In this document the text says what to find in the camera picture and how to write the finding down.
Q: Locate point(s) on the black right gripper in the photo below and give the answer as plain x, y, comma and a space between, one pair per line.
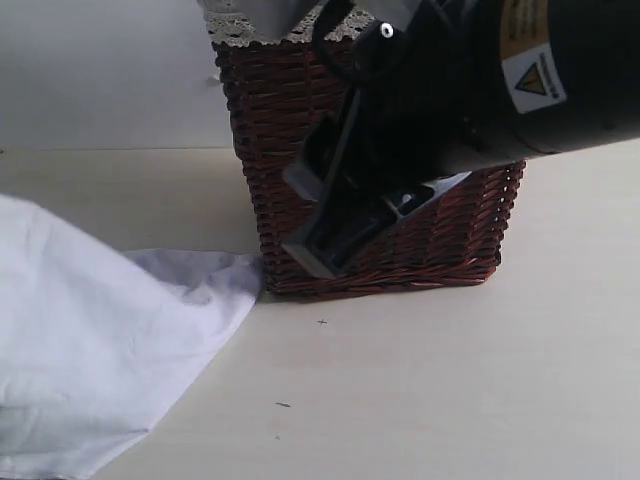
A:
426, 105

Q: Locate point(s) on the dark brown wicker basket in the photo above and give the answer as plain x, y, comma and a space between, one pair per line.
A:
274, 93

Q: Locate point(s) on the white lace crochet cloth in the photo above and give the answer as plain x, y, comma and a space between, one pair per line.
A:
243, 23

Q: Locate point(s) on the white t-shirt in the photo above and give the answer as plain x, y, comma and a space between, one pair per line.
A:
98, 345

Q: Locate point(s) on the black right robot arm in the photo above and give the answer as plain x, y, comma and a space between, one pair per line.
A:
574, 79

